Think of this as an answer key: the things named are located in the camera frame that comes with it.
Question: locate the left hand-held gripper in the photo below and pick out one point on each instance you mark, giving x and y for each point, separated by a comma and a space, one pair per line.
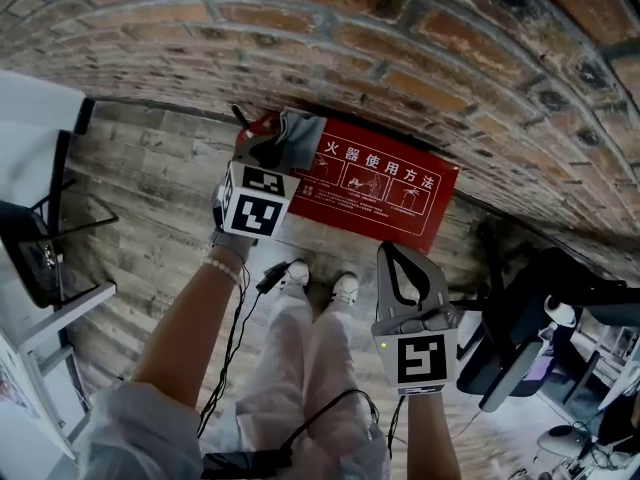
255, 208

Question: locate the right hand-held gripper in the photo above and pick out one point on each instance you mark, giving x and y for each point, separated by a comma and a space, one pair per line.
420, 358

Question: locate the gray wiping cloth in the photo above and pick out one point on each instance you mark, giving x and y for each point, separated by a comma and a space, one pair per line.
305, 140

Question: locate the red fire extinguisher box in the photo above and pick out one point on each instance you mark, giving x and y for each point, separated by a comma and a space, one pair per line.
380, 193

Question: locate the person's right forearm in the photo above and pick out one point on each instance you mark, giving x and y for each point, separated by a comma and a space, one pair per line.
432, 438

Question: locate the person's left forearm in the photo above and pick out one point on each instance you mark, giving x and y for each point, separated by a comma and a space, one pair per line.
190, 328

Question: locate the red fire extinguisher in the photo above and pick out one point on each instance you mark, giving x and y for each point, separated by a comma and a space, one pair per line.
260, 125

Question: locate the person's left hand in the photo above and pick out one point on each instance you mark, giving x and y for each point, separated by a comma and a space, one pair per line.
232, 245

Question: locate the person's right white sneaker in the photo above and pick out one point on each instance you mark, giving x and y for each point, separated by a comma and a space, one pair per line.
346, 288

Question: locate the person's white sneaker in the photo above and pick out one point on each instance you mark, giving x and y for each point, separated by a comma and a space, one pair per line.
296, 274
346, 288

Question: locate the black office chair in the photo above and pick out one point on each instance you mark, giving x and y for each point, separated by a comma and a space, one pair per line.
520, 298

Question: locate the person's left white sneaker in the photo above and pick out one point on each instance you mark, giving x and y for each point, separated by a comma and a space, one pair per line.
296, 274

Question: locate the person's white trousers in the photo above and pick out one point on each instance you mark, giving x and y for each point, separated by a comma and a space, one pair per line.
285, 363

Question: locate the purple paper sheet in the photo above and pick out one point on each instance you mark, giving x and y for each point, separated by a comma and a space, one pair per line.
539, 369

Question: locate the white mug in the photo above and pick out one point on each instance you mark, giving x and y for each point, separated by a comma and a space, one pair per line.
561, 312

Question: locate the black waist device box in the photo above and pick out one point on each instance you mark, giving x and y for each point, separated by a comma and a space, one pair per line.
245, 465

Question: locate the black handbag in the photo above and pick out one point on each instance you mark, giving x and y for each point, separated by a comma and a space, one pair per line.
30, 268

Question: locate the white shelf unit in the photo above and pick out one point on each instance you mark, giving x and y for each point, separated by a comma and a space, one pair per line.
45, 328

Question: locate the person's light gray shirt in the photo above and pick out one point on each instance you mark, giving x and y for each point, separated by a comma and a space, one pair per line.
145, 433

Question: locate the printed picture sheet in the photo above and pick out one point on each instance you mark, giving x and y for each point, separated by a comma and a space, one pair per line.
15, 388

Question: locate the black metal frame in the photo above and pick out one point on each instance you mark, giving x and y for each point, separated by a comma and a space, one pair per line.
57, 193

